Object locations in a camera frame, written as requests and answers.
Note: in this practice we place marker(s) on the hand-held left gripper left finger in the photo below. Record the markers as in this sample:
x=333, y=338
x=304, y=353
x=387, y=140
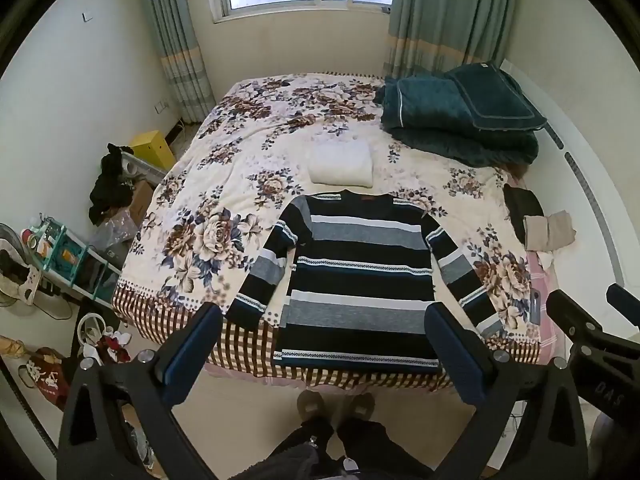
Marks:
x=192, y=346

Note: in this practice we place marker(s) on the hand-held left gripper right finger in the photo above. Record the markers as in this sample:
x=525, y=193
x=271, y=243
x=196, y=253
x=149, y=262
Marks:
x=451, y=356

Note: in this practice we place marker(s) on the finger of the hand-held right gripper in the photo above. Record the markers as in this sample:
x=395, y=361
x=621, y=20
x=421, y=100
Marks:
x=570, y=312
x=625, y=297

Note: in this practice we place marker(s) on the striped knit sweater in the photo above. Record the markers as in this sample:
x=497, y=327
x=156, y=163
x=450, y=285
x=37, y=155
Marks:
x=357, y=280

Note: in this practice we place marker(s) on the pile of black clothes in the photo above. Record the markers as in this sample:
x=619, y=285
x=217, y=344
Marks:
x=110, y=185

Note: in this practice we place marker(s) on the dark phone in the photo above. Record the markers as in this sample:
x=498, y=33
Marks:
x=535, y=306

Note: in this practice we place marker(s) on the pink bed sheet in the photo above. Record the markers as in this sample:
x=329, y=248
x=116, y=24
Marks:
x=547, y=280

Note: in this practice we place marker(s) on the folded beige cloth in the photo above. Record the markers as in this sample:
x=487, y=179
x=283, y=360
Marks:
x=550, y=230

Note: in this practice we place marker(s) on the white round basket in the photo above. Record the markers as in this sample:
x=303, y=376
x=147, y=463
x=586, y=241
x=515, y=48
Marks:
x=97, y=335

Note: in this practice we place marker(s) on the person's right slipper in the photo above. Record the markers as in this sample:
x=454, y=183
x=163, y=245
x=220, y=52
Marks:
x=362, y=405

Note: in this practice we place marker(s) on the person's slipper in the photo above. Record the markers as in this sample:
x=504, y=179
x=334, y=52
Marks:
x=310, y=405
x=362, y=405

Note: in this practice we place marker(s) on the dark cloth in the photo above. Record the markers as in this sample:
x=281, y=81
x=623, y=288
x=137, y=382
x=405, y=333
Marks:
x=522, y=205

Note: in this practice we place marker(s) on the person's left slipper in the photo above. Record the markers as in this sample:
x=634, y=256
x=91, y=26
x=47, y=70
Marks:
x=310, y=405

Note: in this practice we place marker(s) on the clear plastic bag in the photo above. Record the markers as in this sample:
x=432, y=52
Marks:
x=115, y=235

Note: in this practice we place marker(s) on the teal storage rack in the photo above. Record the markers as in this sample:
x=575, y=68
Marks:
x=80, y=260

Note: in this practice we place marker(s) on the red bag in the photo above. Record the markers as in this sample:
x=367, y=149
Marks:
x=47, y=377

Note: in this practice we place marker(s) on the person's left leg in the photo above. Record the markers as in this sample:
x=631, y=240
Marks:
x=300, y=452

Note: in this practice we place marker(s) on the white headboard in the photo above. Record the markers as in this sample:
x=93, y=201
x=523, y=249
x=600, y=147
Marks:
x=580, y=150

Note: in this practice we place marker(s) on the cardboard box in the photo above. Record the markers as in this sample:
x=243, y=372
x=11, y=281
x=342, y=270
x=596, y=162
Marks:
x=141, y=200

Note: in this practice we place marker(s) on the floral bed blanket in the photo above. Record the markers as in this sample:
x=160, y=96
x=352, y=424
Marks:
x=235, y=170

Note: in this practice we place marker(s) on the white floor fan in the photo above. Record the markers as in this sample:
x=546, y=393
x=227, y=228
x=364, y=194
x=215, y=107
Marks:
x=15, y=270

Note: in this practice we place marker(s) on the yellow box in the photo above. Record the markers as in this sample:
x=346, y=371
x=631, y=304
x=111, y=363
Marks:
x=152, y=147

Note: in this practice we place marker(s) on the folded white garment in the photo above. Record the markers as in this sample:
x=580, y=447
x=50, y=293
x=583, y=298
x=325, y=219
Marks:
x=341, y=162

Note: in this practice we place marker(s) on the green pillow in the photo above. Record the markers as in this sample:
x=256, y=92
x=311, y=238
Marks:
x=495, y=95

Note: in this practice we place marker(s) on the folded green quilt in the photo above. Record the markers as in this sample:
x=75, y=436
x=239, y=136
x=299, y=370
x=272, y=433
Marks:
x=425, y=110

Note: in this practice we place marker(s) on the green striped curtain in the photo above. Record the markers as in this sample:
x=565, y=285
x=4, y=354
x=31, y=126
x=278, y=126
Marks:
x=440, y=15
x=175, y=35

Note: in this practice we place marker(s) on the wall socket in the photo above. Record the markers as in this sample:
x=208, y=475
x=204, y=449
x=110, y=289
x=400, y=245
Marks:
x=160, y=106

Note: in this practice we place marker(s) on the light switch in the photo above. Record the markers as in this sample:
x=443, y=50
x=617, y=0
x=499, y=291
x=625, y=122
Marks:
x=87, y=16

